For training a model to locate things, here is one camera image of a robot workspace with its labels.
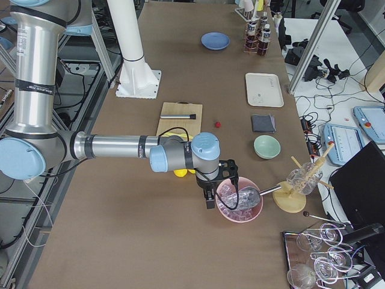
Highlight pink bowl with ice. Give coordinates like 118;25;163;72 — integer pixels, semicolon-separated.
215;177;263;223

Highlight dark bottle white cap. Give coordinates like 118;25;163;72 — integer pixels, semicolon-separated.
258;24;271;55

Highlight steel muddler rod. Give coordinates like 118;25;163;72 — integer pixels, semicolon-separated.
160;114;197;119

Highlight cream serving tray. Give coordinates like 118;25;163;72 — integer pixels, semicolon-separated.
245;72;284;108

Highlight clear wine glass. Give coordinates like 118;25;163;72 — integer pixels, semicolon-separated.
319;223;343;246
286;264;316;289
327;246;353;272
313;256;338;285

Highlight black laptop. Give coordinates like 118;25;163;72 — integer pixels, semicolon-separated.
330;141;384;228

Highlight blue plate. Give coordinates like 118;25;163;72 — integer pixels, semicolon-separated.
201;32;230;51

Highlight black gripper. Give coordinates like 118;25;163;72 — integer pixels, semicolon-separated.
195;159;239;210

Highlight white wire cup rack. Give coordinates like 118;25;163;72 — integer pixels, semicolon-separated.
235;2;264;22

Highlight metal ice scoop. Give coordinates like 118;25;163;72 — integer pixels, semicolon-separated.
222;185;282;210

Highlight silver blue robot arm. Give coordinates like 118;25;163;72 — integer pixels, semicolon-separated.
1;1;239;208

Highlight green bowl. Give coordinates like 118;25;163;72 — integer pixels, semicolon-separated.
253;135;281;160

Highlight copper wire bottle rack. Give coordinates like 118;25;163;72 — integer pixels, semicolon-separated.
243;28;271;56

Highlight grey folded cloth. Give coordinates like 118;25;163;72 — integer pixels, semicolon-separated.
251;114;276;133

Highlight clear glass mug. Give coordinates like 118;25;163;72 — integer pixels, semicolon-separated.
286;163;323;195

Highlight wooden cup tree stand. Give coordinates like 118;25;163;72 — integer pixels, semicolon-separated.
273;143;334;213

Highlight wire wine glass rack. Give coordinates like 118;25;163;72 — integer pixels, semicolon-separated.
283;222;361;288

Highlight aluminium frame post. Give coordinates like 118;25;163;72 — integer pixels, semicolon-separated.
288;0;340;95

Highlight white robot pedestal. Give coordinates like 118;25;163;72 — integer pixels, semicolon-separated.
108;0;161;99

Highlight blue teach pendant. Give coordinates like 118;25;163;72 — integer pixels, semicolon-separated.
353;106;385;145
323;123;365;166

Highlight pink cup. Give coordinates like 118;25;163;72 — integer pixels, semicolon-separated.
239;0;254;13

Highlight wooden cutting board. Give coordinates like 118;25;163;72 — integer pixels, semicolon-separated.
156;102;203;137

